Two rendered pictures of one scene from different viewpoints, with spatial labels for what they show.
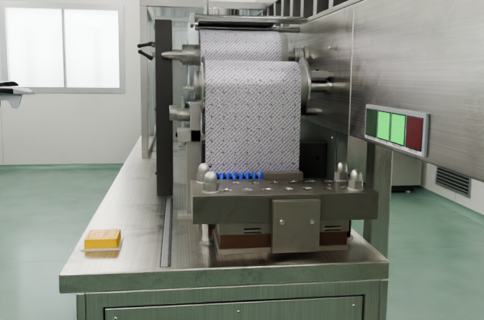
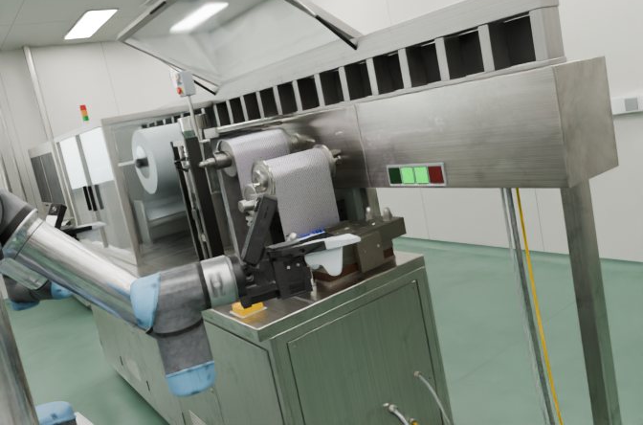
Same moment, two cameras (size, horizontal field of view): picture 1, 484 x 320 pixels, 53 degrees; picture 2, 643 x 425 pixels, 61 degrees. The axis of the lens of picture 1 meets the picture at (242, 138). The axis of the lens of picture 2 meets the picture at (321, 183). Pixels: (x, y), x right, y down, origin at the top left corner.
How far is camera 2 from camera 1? 0.93 m
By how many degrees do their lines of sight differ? 27
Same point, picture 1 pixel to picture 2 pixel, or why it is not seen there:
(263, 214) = (349, 251)
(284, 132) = (325, 198)
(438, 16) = (437, 112)
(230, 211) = not seen: hidden behind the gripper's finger
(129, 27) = not seen: outside the picture
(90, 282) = (276, 327)
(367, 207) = (400, 228)
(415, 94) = (430, 154)
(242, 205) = not seen: hidden behind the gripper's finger
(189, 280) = (329, 304)
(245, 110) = (300, 190)
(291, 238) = (369, 260)
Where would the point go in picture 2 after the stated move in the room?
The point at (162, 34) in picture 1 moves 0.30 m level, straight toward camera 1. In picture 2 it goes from (192, 148) to (232, 143)
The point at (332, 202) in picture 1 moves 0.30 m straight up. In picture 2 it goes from (383, 231) to (365, 143)
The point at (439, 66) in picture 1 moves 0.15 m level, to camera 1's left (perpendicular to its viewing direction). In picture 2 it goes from (445, 138) to (404, 148)
